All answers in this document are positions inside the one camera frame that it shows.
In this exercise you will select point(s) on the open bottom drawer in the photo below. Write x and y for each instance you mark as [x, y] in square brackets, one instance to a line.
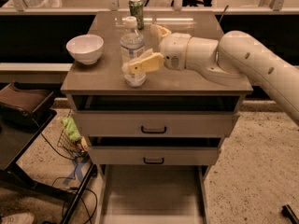
[152, 194]

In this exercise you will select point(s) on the clear plastic water bottle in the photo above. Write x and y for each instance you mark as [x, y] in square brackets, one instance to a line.
[132, 46]

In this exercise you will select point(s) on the green plush toy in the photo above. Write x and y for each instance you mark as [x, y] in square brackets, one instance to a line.
[70, 128]

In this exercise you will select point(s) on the drawer with black handle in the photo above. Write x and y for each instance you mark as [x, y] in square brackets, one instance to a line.
[154, 155]
[155, 124]

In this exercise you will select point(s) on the black object on floor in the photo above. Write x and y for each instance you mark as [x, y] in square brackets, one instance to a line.
[287, 212]

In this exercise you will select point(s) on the middle drawer with black handle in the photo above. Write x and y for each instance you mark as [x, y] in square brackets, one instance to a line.
[154, 155]

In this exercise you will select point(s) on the white ceramic bowl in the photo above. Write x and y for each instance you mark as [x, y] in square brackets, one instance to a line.
[86, 49]

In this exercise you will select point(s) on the upper drawer with black handle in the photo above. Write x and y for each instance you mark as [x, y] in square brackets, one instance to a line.
[155, 124]

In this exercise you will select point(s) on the white shoe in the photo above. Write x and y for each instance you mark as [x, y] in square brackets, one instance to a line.
[21, 218]

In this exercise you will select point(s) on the grey drawer cabinet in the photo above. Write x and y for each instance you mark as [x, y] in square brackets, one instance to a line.
[101, 88]

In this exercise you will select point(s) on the wire basket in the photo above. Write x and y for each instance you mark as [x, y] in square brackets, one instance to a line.
[78, 148]

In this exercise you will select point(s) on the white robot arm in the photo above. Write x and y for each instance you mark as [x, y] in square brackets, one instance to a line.
[225, 61]

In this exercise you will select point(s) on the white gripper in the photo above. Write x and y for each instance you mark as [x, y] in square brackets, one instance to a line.
[174, 50]

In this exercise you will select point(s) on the green soda can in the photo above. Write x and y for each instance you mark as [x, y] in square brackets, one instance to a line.
[136, 10]

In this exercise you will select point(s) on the black cart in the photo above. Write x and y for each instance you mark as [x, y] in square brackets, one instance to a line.
[24, 114]

